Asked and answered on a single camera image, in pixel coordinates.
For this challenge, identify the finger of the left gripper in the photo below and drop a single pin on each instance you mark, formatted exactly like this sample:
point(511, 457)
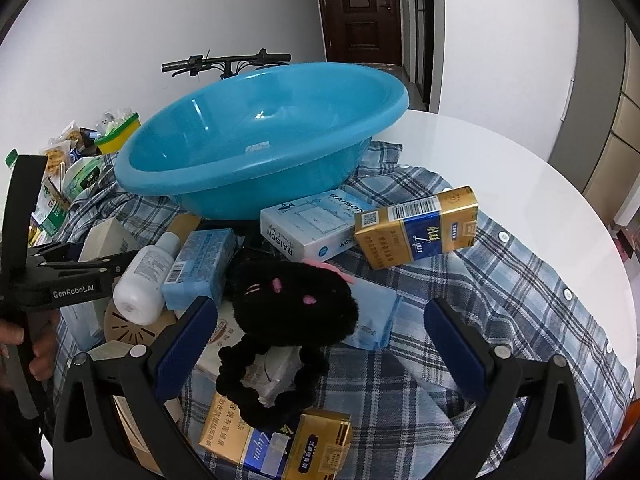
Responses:
point(62, 264)
point(55, 248)

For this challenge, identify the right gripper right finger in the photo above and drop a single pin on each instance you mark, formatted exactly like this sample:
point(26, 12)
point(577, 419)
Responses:
point(548, 442)

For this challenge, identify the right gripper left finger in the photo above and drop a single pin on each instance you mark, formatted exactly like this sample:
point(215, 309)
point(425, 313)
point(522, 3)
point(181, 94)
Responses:
point(89, 439)

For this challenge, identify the beige cosmetic box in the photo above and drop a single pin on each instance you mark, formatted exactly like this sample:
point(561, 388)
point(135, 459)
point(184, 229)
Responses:
point(107, 238)

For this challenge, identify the black fuzzy scrunchie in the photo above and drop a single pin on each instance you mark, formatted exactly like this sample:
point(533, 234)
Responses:
point(276, 304)

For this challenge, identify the white tissue pack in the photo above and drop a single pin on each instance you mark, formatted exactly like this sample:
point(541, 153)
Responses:
point(269, 374)

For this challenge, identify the gold blue cigarette carton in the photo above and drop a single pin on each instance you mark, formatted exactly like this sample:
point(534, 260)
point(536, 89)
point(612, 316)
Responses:
point(317, 449)

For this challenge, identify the person left hand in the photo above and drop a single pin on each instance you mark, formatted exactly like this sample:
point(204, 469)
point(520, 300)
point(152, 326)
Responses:
point(44, 348)

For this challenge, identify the white plastic bottle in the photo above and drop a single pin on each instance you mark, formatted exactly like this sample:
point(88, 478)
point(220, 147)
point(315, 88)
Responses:
point(138, 294)

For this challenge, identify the snack bags pile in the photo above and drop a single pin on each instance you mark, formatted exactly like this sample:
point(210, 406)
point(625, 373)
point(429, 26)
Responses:
point(52, 206)

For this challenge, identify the tan round slotted disc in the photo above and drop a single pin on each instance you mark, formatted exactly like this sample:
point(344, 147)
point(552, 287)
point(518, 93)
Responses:
point(117, 327)

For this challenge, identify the green tea box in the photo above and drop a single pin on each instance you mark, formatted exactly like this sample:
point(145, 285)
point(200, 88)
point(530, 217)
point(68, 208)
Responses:
point(82, 174)

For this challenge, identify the blue tissue pack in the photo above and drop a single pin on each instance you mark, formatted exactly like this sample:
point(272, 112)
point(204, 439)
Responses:
point(199, 268)

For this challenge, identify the blue plaid cloth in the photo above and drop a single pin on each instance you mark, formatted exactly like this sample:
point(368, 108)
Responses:
point(404, 406)

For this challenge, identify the yellow green container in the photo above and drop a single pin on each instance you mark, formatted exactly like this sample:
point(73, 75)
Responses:
point(114, 139)

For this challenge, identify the black square case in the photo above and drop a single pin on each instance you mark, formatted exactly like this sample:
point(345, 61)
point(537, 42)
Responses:
point(248, 234)

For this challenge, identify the blue plastic basin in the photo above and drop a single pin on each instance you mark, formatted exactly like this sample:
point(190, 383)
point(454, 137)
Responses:
point(240, 145)

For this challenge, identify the light blue wipes pack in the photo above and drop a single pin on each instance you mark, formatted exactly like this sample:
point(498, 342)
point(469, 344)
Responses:
point(377, 307)

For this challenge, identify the white Raison box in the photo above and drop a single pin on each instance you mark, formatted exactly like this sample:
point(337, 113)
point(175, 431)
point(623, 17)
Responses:
point(317, 227)

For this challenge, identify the black bicycle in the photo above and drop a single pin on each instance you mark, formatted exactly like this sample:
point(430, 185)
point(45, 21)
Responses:
point(229, 65)

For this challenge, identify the gold grey refrigerator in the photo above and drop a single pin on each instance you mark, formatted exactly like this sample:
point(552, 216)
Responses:
point(597, 149)

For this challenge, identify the dark brown entry door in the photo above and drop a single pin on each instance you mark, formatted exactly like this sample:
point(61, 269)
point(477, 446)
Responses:
point(362, 31)

